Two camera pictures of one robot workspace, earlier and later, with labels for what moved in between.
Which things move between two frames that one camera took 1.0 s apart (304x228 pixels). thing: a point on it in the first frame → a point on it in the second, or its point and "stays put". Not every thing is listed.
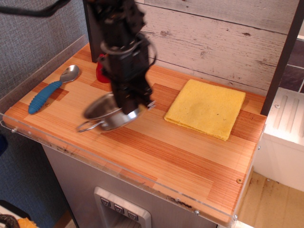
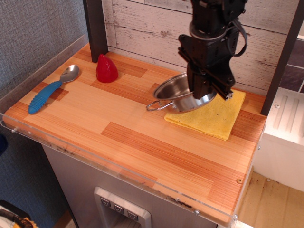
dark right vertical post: x=287 y=46 stays put
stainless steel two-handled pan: x=104 y=109 → x=176 y=90
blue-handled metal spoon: x=70 y=74 stays put
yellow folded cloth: x=207 y=108 stays put
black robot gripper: x=126 y=63 → x=209 y=50
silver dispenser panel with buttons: x=116 y=212 stays put
